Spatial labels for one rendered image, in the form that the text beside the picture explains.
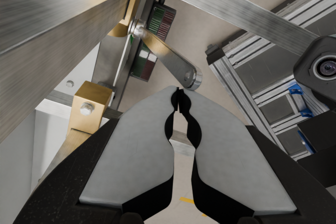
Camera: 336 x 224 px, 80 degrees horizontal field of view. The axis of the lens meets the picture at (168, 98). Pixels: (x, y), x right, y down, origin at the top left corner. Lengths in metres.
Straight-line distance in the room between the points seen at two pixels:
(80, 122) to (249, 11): 0.30
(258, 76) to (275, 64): 0.09
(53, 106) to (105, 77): 0.16
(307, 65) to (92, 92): 0.29
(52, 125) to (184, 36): 0.78
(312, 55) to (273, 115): 1.07
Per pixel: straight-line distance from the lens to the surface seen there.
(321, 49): 0.22
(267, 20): 0.29
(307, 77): 0.22
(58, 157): 0.35
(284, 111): 1.29
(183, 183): 2.01
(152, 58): 0.45
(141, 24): 0.28
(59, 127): 0.77
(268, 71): 1.11
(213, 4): 0.27
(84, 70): 0.61
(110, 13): 0.18
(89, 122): 0.37
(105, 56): 0.48
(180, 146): 0.39
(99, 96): 0.35
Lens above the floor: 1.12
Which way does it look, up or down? 57 degrees down
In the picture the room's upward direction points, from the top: 177 degrees counter-clockwise
